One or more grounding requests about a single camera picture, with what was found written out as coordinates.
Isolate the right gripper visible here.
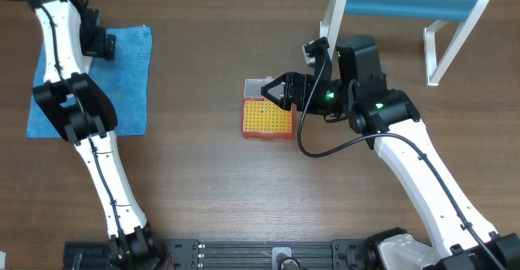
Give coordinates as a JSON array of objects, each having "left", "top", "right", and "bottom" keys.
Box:
[{"left": 259, "top": 72, "right": 318, "bottom": 113}]

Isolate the red and yellow tip box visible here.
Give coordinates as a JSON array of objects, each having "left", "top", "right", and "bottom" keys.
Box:
[{"left": 241, "top": 76, "right": 295, "bottom": 141}]

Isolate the blue cloth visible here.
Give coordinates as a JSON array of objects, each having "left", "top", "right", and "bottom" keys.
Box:
[{"left": 25, "top": 24, "right": 154, "bottom": 140}]

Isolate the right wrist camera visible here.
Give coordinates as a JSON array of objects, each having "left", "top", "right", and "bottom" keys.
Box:
[{"left": 301, "top": 41, "right": 319, "bottom": 68}]

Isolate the mounting rail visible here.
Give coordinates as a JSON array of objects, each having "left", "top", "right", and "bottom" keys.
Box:
[{"left": 63, "top": 239, "right": 375, "bottom": 270}]

